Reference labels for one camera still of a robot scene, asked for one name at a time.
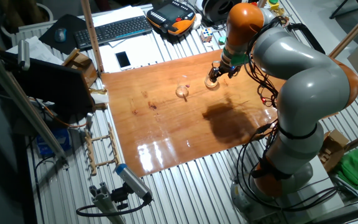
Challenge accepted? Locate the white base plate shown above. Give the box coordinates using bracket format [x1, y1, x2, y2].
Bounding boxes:
[275, 154, 345, 220]

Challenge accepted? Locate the blue box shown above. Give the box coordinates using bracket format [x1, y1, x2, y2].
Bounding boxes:
[35, 127, 73, 158]

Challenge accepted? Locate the black filament spool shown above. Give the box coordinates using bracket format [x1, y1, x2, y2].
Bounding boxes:
[201, 0, 241, 25]

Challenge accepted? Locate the white paper sheet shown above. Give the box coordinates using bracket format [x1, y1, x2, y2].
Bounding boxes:
[99, 34, 165, 74]
[91, 5, 150, 28]
[6, 35, 65, 66]

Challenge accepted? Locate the black office chair base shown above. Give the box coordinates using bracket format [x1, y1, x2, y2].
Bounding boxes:
[329, 0, 358, 20]

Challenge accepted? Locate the blue computer mouse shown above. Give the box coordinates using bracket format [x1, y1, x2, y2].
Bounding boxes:
[53, 27, 68, 44]

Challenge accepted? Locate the black mouse pad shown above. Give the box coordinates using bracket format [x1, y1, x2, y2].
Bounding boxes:
[38, 14, 88, 55]

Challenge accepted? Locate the silver camera blue end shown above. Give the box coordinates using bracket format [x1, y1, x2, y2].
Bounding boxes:
[115, 163, 154, 202]

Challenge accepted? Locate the yellow box green button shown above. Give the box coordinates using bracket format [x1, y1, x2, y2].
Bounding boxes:
[267, 0, 281, 12]

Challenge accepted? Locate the black camera cable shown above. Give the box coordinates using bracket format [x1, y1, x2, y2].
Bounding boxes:
[75, 198, 151, 218]

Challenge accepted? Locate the orange black teach pendant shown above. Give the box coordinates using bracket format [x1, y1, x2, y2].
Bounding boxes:
[146, 0, 197, 37]

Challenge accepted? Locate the cardboard box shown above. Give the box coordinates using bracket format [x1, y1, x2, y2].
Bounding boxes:
[318, 129, 351, 174]

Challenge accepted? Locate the white smartphone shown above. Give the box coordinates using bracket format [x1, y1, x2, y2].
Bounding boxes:
[114, 50, 133, 71]

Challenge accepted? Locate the black carry handle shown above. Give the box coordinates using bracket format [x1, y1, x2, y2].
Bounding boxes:
[286, 22, 326, 60]

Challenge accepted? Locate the aluminium profile post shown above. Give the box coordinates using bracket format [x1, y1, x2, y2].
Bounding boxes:
[88, 182, 126, 224]

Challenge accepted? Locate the clear glass beaker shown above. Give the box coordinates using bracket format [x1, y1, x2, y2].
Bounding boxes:
[175, 75, 191, 99]
[204, 74, 220, 90]

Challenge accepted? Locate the wooden box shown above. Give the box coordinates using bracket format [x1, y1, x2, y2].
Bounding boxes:
[61, 48, 99, 90]

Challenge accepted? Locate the Rubik's cube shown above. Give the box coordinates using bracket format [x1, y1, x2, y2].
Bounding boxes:
[200, 27, 214, 43]

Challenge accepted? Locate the aluminium frame beam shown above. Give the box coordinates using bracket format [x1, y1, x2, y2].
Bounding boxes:
[0, 43, 71, 170]

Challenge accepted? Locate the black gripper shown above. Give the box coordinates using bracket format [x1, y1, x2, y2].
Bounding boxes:
[208, 63, 241, 83]

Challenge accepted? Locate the small grey metal clamp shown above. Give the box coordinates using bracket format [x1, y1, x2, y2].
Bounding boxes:
[85, 112, 94, 131]

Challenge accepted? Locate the white and gold packet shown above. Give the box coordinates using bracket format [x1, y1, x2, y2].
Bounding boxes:
[88, 88, 110, 106]

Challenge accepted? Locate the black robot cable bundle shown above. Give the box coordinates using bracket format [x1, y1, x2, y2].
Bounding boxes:
[234, 15, 346, 214]

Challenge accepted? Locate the white rounded toy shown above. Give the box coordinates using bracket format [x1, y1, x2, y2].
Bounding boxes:
[192, 12, 203, 30]

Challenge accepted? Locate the black keyboard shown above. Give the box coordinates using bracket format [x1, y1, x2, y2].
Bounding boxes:
[73, 15, 154, 50]

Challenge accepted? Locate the brass metal fitting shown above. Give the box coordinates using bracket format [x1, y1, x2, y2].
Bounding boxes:
[272, 6, 286, 18]

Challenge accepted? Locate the wooden board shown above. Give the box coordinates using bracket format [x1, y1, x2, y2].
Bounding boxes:
[100, 49, 338, 178]

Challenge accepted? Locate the black flat panel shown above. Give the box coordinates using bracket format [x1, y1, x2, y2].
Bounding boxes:
[0, 50, 96, 124]

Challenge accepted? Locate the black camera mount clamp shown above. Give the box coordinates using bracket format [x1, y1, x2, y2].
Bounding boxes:
[110, 183, 134, 211]

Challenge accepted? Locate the silver camera bar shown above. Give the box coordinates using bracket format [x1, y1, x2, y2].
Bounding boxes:
[17, 39, 31, 72]

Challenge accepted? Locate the wooden rack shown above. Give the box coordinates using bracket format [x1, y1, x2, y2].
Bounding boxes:
[84, 123, 121, 177]

